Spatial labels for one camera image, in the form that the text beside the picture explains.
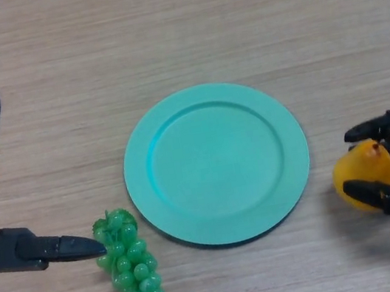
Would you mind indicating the yellow pear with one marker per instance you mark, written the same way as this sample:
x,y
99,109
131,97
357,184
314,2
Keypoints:
x,y
363,166

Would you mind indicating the round teal plate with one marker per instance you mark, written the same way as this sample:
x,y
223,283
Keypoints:
x,y
217,168

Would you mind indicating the green grape bunch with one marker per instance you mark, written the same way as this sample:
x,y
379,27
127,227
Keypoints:
x,y
135,272

